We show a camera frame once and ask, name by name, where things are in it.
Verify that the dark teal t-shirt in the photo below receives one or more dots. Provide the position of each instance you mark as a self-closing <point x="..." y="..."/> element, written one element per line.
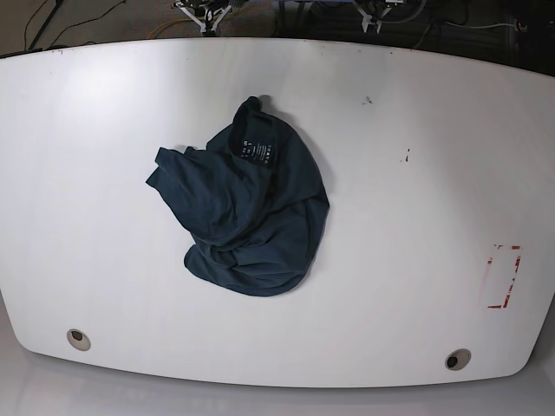
<point x="253" y="200"/>

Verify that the left table cable grommet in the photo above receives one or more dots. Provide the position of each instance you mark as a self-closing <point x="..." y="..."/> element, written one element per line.
<point x="78" y="340"/>

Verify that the table cable grommet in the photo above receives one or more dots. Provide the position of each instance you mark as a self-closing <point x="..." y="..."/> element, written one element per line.
<point x="78" y="340"/>
<point x="458" y="359"/>

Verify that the red tape rectangle marking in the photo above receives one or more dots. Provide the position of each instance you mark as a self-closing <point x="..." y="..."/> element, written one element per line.
<point x="501" y="271"/>

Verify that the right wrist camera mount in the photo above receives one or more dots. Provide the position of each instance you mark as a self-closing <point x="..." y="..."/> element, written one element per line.
<point x="207" y="14"/>

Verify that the right table cable grommet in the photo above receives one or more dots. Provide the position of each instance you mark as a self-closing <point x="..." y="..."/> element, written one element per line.
<point x="458" y="359"/>

